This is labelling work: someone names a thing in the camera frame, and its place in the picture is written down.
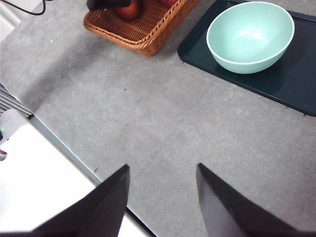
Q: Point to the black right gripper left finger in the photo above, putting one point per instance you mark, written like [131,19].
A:
[93,212]

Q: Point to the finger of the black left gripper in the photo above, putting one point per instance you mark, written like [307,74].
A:
[108,3]

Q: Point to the black rectangular tray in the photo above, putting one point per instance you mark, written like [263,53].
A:
[284,84]

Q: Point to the teal ceramic bowl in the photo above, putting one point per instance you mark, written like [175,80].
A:
[249,44]

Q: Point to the red apple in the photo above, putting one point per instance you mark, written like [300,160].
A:
[169,2]

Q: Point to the dark red plum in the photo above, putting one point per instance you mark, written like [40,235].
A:
[129,12]

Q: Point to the brown wicker basket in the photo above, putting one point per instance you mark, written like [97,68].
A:
[138,34]

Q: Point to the grey ribbed rail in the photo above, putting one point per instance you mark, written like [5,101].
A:
[12,102]

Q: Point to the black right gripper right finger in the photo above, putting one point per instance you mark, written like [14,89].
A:
[227,212]

